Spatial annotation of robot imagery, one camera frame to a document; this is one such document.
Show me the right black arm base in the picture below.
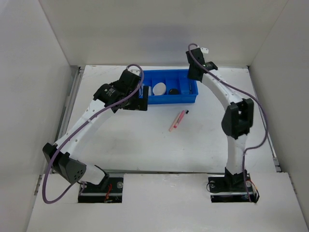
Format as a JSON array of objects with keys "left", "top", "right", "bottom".
[{"left": 206, "top": 174, "right": 260, "bottom": 203}]

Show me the blue divided plastic bin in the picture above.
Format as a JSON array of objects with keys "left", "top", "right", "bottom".
[{"left": 143, "top": 69, "right": 198, "bottom": 105}]

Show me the clear small bottle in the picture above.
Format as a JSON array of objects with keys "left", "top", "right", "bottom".
[{"left": 148, "top": 87, "right": 153, "bottom": 96}]

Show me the pink pencil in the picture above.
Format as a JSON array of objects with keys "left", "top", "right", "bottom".
[{"left": 169, "top": 112, "right": 181, "bottom": 132}]

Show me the round powder jar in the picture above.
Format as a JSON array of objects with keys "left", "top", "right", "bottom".
[{"left": 169, "top": 88, "right": 180, "bottom": 95}]

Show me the round cream powder puff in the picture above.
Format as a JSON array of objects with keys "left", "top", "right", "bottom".
[{"left": 152, "top": 82, "right": 167, "bottom": 96}]

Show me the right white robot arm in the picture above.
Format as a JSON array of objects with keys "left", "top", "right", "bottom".
[{"left": 186, "top": 47, "right": 254, "bottom": 190}]

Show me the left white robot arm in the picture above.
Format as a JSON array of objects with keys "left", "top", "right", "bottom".
[{"left": 43, "top": 67, "right": 148, "bottom": 192}]

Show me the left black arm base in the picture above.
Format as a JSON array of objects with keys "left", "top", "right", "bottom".
[{"left": 78, "top": 173, "right": 124, "bottom": 203}]

